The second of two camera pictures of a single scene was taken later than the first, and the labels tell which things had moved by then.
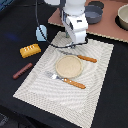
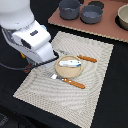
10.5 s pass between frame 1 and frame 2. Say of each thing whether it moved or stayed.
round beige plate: stayed
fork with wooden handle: stayed
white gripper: moved
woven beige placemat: stayed
